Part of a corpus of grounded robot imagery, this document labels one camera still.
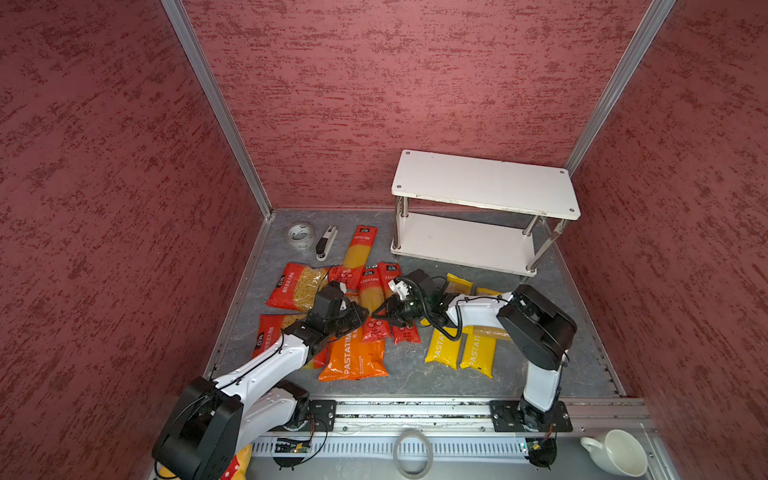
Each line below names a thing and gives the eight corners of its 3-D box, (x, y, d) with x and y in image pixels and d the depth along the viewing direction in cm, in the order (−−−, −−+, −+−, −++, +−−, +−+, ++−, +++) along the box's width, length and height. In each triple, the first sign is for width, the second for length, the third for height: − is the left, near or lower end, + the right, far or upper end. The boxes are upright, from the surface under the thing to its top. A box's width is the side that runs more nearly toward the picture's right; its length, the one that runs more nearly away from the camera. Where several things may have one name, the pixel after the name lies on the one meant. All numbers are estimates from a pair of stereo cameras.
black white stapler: (315, 260, 108) (312, 252, 104) (329, 232, 117) (327, 224, 113) (323, 261, 108) (320, 254, 104) (336, 234, 116) (335, 226, 113)
